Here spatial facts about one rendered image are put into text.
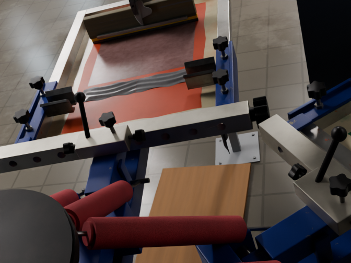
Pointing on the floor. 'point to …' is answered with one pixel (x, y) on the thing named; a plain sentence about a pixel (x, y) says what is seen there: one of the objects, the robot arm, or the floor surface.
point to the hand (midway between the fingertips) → (140, 19)
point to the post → (238, 149)
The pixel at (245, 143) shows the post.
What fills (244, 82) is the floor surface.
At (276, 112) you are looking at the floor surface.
